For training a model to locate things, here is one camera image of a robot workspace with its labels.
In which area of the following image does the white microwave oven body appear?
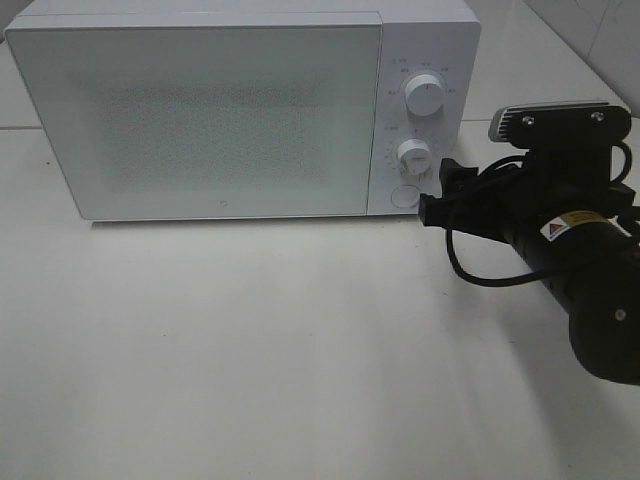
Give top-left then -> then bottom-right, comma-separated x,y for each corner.
5,1 -> 481,220

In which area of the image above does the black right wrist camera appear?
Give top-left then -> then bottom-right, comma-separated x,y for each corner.
488,101 -> 633,194

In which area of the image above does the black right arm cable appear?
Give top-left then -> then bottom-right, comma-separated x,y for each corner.
444,139 -> 640,289

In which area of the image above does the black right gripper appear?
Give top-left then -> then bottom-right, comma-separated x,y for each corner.
418,158 -> 575,280

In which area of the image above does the white upper power knob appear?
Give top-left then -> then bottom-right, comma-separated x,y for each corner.
404,73 -> 444,117

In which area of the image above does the round white door button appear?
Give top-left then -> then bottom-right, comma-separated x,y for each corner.
391,185 -> 420,209

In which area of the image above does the white timer knob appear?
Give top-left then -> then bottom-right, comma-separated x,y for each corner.
396,139 -> 433,176

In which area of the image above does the white microwave door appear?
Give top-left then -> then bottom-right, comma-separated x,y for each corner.
8,26 -> 381,221

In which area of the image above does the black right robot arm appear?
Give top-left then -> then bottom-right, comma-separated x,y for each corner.
418,154 -> 639,385

